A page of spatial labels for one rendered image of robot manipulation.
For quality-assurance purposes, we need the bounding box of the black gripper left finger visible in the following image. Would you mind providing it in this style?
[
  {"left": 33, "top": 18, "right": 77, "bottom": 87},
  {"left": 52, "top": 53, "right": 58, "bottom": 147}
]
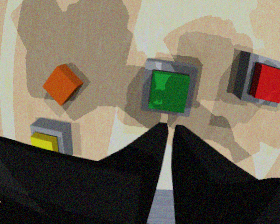
[{"left": 0, "top": 123, "right": 168, "bottom": 224}]

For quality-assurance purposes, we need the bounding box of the orange block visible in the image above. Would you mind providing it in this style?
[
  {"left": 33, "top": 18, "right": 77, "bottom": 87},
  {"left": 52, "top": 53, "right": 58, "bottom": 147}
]
[{"left": 43, "top": 64, "right": 83, "bottom": 107}]

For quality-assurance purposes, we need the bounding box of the green button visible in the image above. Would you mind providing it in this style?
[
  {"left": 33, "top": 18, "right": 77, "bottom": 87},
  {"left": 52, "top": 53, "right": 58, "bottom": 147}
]
[{"left": 141, "top": 59, "right": 199, "bottom": 117}]

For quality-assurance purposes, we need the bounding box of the yellow button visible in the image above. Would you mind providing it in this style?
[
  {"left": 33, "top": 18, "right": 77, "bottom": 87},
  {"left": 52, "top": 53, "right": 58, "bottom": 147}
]
[{"left": 30, "top": 117, "right": 73, "bottom": 156}]

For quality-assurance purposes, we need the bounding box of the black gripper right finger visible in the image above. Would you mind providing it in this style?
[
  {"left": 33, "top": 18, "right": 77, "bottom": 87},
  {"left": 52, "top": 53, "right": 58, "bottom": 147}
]
[{"left": 171, "top": 124, "right": 280, "bottom": 224}]

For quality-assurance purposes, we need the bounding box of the red button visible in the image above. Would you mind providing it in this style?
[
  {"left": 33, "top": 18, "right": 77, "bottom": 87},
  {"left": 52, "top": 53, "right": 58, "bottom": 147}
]
[{"left": 232, "top": 51, "right": 280, "bottom": 108}]

